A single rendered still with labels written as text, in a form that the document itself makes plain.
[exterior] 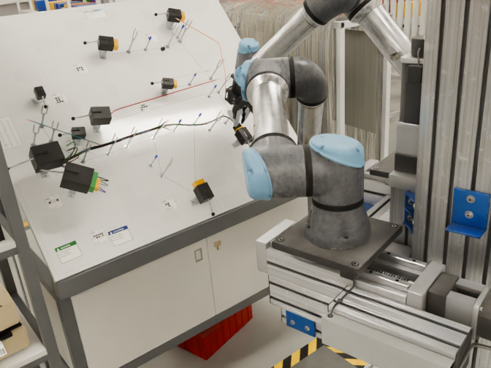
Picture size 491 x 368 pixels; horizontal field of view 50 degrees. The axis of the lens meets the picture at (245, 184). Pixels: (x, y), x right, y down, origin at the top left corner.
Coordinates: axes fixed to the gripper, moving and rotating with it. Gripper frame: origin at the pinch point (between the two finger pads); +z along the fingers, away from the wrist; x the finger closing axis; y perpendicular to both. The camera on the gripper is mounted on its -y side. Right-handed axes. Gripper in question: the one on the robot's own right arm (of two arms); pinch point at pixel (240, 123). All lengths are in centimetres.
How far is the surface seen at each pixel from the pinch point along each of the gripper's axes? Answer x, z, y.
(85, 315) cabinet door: 83, 36, -18
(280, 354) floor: 5, 102, -54
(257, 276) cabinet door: 10, 58, -33
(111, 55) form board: 26, -13, 51
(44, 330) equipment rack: 98, 29, -19
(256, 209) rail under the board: 8.9, 24.1, -23.7
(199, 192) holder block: 32.9, 7.6, -15.4
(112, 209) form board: 60, 12, -1
